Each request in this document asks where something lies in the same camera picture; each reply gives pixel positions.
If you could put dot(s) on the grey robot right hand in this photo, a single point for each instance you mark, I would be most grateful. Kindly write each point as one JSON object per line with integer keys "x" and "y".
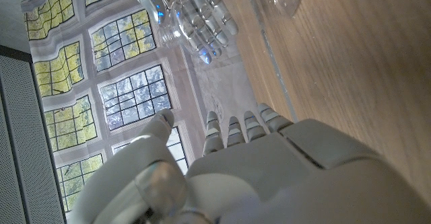
{"x": 215, "y": 12}

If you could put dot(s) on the printed window backdrop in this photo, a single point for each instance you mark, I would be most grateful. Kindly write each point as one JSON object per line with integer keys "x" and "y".
{"x": 128, "y": 93}

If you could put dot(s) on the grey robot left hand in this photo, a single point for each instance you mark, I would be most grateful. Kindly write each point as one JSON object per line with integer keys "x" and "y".
{"x": 269, "y": 177}

